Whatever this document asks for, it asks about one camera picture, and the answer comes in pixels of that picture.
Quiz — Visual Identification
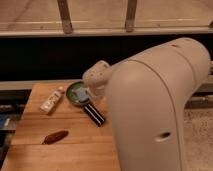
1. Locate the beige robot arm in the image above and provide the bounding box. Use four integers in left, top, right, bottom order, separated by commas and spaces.
83, 38, 211, 171

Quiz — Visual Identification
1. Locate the right metal window post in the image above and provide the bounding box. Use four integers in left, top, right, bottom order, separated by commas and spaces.
125, 0, 137, 32

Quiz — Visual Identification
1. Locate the metal window post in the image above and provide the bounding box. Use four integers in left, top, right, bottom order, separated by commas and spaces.
125, 0, 137, 32
57, 0, 73, 34

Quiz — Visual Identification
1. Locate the white tube with label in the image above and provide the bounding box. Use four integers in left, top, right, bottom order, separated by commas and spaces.
40, 86, 64, 114

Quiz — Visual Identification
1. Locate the left metal window post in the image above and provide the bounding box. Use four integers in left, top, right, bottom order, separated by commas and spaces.
57, 0, 73, 34

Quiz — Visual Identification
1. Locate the green pan with striped handle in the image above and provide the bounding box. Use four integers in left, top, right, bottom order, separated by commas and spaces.
66, 81, 105, 126

